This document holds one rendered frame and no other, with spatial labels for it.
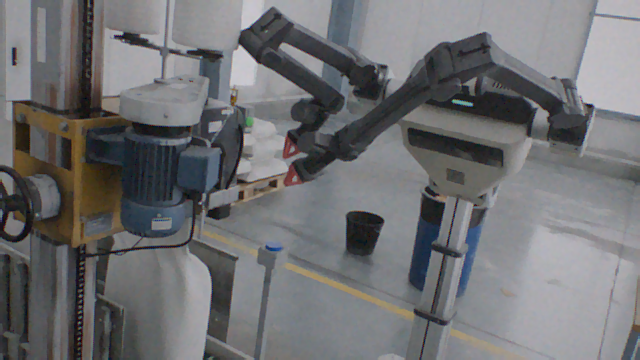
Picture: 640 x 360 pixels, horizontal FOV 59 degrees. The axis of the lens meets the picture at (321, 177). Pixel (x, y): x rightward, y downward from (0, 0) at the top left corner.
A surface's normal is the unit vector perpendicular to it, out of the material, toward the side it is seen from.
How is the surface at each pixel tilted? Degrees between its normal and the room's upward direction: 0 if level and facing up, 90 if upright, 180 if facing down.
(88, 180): 90
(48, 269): 90
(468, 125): 40
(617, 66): 90
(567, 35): 90
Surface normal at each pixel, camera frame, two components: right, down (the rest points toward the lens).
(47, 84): -0.51, 0.17
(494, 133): -0.21, -0.62
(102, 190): 0.85, 0.26
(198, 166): -0.11, 0.26
